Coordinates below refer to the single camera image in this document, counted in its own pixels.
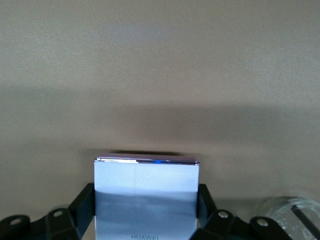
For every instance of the brown table cover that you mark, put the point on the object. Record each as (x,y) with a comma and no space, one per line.
(160,75)

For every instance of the black straw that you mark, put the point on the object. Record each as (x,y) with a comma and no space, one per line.
(303,217)

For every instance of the small white card box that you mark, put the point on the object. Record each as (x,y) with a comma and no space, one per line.
(146,200)

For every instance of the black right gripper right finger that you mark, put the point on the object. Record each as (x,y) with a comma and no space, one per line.
(225,227)

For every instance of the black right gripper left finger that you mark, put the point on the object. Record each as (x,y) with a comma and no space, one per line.
(62,225)

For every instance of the clear plastic cup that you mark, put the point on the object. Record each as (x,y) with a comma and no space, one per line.
(282,212)

